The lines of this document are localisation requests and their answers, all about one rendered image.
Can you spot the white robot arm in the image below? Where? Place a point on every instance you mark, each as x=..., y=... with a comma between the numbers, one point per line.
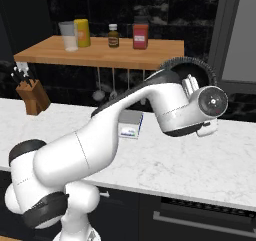
x=100, y=141

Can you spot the hanging metal spoon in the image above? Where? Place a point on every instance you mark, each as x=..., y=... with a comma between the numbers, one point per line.
x=113, y=92

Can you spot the black fluted bowl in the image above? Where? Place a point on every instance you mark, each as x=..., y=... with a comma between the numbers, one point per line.
x=195, y=66

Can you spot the dark drawer front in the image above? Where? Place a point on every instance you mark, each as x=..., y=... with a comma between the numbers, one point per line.
x=120, y=215

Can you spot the red jar with label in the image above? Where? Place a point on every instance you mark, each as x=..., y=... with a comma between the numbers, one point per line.
x=140, y=35

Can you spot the brown bottle with white cap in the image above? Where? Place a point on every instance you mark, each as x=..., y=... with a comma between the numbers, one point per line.
x=113, y=37

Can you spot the hanging metal ladle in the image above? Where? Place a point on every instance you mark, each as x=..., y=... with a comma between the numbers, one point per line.
x=98, y=94

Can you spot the wooden knife block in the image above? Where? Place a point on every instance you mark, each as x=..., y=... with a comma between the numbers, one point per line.
x=34, y=98

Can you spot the hanging metal utensil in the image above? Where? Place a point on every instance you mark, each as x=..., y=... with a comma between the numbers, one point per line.
x=128, y=80

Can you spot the clear jar with white powder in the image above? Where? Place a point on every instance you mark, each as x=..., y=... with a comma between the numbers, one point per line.
x=69, y=36

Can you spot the yellow jar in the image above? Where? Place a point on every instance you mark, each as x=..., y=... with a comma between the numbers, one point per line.
x=83, y=33

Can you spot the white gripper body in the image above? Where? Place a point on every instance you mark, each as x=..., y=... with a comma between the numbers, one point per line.
x=208, y=128

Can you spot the white and blue box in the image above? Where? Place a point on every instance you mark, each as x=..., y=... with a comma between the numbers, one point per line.
x=130, y=125

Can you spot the grey cabinet door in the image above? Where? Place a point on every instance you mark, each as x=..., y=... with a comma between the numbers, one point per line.
x=237, y=35

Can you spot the wooden wall shelf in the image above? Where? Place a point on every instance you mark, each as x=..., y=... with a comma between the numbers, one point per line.
x=100, y=53

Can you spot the black oven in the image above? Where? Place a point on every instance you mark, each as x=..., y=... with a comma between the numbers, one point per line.
x=200, y=221

